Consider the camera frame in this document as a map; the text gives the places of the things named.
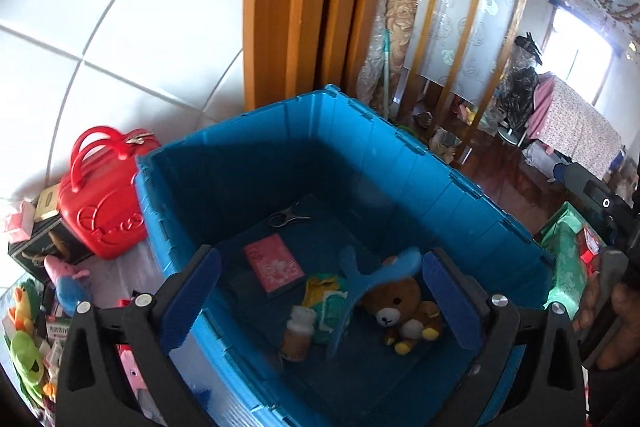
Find pig plush blue outfit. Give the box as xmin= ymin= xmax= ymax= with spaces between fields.
xmin=44 ymin=254 xmax=91 ymax=315

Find green printed bag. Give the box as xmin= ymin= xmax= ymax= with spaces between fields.
xmin=537 ymin=202 xmax=608 ymax=308

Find window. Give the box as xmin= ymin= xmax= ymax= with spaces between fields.
xmin=547 ymin=0 xmax=618 ymax=112

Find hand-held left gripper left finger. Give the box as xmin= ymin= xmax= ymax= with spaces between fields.
xmin=55 ymin=244 xmax=223 ymax=427

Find white plastic bottle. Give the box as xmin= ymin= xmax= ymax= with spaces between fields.
xmin=280 ymin=304 xmax=318 ymax=363

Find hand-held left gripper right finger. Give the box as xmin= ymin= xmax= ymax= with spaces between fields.
xmin=422 ymin=248 xmax=587 ymax=427

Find small gold box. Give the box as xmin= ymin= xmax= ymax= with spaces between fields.
xmin=32 ymin=189 xmax=63 ymax=223

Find green mop handle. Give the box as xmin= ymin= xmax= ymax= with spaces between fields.
xmin=382 ymin=29 xmax=393 ymax=122

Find orange duck plush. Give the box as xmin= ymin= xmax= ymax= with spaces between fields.
xmin=12 ymin=284 xmax=43 ymax=333

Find pile of dark clothes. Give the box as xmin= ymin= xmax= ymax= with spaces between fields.
xmin=497 ymin=34 xmax=543 ymax=132

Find floral cloth covered table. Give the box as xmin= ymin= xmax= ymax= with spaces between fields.
xmin=532 ymin=74 xmax=626 ymax=180

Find pink tissue packet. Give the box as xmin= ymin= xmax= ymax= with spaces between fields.
xmin=2 ymin=202 xmax=36 ymax=243

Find frosted glass sliding door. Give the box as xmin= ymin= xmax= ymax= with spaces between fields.
xmin=400 ymin=0 xmax=538 ymax=168

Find blue plastic crate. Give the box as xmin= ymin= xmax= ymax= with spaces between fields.
xmin=135 ymin=84 xmax=558 ymax=427

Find black gift bag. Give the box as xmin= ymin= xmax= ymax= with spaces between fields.
xmin=7 ymin=217 xmax=93 ymax=278

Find brown bear plush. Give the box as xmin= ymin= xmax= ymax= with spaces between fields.
xmin=360 ymin=277 xmax=443 ymax=355

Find green frog plush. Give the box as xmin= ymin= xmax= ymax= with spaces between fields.
xmin=10 ymin=329 xmax=58 ymax=408

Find metal scissors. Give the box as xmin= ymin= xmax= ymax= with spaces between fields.
xmin=267 ymin=199 xmax=313 ymax=228

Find person's right hand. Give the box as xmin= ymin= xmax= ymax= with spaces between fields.
xmin=572 ymin=254 xmax=640 ymax=370

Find teal plastic bag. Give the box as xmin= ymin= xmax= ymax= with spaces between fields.
xmin=302 ymin=274 xmax=351 ymax=345

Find rolled patterned carpet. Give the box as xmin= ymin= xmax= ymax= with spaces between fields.
xmin=357 ymin=0 xmax=431 ymax=108

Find red toy suitcase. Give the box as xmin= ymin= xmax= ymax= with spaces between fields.
xmin=57 ymin=124 xmax=151 ymax=260

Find light blue soft toy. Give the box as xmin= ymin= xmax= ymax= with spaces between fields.
xmin=327 ymin=244 xmax=423 ymax=360

